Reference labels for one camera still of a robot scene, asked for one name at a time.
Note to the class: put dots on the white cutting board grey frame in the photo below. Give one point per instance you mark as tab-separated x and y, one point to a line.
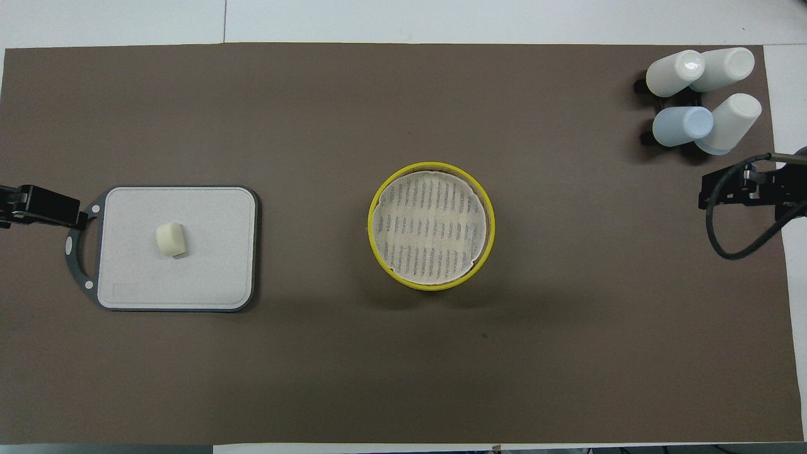
202	252

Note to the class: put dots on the white plastic cup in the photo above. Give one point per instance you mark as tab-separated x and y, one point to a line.
728	66
671	75
734	120

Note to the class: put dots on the brown table mat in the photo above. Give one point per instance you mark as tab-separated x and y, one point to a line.
403	366

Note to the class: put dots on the yellow bamboo steamer basket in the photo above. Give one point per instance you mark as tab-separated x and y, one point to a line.
441	287

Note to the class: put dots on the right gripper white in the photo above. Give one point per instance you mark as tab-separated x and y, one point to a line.
801	183

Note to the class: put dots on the light blue plastic cup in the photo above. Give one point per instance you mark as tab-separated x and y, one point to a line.
681	126

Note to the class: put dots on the black cup rack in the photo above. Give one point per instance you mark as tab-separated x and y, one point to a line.
647	138

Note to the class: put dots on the white steamed bun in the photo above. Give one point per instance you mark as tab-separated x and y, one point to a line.
171	239

